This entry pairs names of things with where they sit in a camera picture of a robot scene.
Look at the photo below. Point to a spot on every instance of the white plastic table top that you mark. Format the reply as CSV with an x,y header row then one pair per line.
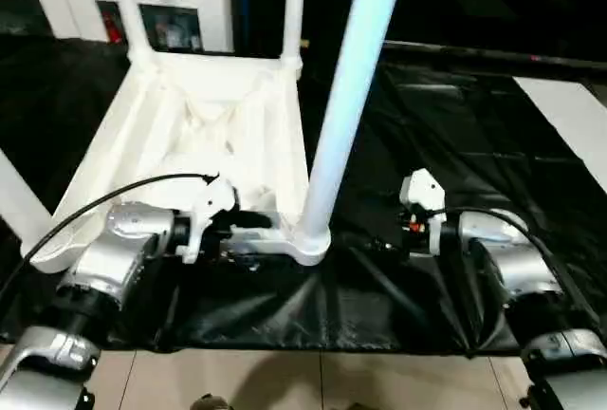
x,y
209,116

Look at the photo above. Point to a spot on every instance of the white plastic table leg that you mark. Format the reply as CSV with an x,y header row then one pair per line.
x,y
294,7
351,78
21,201
128,2

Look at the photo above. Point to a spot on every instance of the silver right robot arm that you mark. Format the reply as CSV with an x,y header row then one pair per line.
x,y
517,268

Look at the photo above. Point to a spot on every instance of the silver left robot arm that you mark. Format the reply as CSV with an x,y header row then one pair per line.
x,y
104,258

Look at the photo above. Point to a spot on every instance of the black plastic mat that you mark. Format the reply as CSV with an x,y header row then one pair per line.
x,y
455,173

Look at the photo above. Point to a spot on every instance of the dark left robot foot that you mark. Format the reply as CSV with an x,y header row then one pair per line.
x,y
211,402

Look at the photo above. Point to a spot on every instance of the white paper sheet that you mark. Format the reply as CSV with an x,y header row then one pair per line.
x,y
569,116

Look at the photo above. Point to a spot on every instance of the small bottles behind glass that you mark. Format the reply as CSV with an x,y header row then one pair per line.
x,y
156,28

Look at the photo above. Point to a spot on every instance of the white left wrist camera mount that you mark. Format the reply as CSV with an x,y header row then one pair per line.
x,y
213,201

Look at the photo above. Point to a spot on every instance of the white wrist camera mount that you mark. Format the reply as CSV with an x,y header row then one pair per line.
x,y
422,196
213,201

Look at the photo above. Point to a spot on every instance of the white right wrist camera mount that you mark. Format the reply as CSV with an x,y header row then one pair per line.
x,y
422,196

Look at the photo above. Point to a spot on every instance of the dark metal rail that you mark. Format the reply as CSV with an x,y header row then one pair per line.
x,y
503,54

